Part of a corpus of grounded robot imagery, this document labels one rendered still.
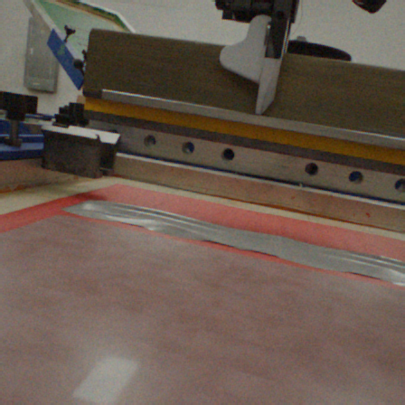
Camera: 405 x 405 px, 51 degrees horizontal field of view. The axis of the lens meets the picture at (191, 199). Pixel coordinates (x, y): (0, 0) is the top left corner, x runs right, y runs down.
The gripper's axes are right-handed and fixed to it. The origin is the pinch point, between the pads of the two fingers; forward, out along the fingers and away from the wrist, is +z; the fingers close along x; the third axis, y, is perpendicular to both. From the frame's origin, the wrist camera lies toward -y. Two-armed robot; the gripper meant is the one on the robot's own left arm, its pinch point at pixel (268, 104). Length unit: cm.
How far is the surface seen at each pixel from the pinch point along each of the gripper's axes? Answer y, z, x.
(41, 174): 25.1, 12.2, 0.2
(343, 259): -9.6, 12.7, 7.1
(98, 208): 14.3, 13.1, 6.8
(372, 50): -64, -94, -414
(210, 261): 1.3, 13.5, 13.9
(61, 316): 6.4, 13.6, 27.7
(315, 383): -6.0, 13.5, 27.5
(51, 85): 272, -11, -405
